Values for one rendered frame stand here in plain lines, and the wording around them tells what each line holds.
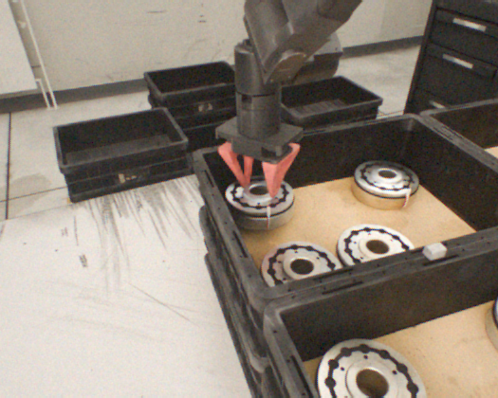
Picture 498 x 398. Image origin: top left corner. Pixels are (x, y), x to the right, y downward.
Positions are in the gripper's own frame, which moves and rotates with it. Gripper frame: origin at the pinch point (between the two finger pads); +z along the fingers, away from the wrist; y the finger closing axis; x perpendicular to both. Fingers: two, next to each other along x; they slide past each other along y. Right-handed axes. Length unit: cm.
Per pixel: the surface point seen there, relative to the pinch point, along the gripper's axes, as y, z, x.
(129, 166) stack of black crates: 69, 31, -29
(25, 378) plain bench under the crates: 17.8, 19.6, 32.9
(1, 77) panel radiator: 255, 47, -86
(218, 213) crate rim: -1.7, -3.1, 11.8
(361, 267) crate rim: -19.2, -2.3, 10.6
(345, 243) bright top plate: -14.0, 4.3, 0.2
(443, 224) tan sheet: -23.7, 7.2, -15.2
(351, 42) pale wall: 114, 62, -336
